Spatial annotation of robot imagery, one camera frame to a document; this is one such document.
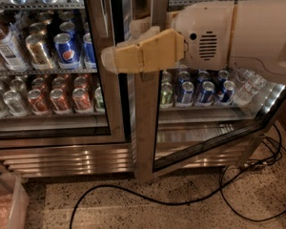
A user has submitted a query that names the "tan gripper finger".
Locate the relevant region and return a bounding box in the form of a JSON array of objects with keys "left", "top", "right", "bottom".
[
  {"left": 130, "top": 11, "right": 180, "bottom": 40},
  {"left": 101, "top": 26, "right": 184, "bottom": 74}
]

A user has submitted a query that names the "glass fridge door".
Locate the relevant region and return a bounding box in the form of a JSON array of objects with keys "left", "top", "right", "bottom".
[
  {"left": 0, "top": 0, "right": 125, "bottom": 150},
  {"left": 123, "top": 0, "right": 286, "bottom": 184}
]

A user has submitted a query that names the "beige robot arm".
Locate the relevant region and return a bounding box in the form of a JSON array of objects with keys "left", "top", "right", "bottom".
[{"left": 101, "top": 0, "right": 286, "bottom": 85}]

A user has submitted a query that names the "steel fridge base grille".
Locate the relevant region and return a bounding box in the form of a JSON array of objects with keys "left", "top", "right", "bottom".
[{"left": 0, "top": 136, "right": 262, "bottom": 181}]

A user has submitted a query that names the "green soda can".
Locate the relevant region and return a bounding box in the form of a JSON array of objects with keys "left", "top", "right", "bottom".
[{"left": 160, "top": 82, "right": 174, "bottom": 108}]

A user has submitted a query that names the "blue soda can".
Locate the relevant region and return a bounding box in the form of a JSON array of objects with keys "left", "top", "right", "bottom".
[{"left": 177, "top": 81, "right": 194, "bottom": 105}]

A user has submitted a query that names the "clear water bottle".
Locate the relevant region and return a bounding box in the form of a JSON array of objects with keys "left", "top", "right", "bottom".
[{"left": 233, "top": 69, "right": 266, "bottom": 106}]

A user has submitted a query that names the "blue pepsi can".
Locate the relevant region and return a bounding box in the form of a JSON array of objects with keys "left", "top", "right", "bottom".
[{"left": 54, "top": 33, "right": 80, "bottom": 70}]

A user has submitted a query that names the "red soda can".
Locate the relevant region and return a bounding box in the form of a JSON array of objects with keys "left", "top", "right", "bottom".
[{"left": 72, "top": 88, "right": 92, "bottom": 113}]

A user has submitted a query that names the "gold soda can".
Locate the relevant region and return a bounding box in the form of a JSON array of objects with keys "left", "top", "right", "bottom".
[{"left": 26, "top": 34, "right": 56, "bottom": 71}]

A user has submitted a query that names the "brown tea bottle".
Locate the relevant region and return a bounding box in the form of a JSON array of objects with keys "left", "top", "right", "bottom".
[{"left": 0, "top": 23, "right": 30, "bottom": 72}]

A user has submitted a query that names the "clear plastic bin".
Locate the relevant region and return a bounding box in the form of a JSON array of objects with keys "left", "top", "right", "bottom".
[{"left": 0, "top": 174, "right": 30, "bottom": 229}]

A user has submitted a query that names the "black floor cable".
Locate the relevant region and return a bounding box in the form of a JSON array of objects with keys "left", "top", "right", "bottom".
[{"left": 68, "top": 123, "right": 286, "bottom": 229}]

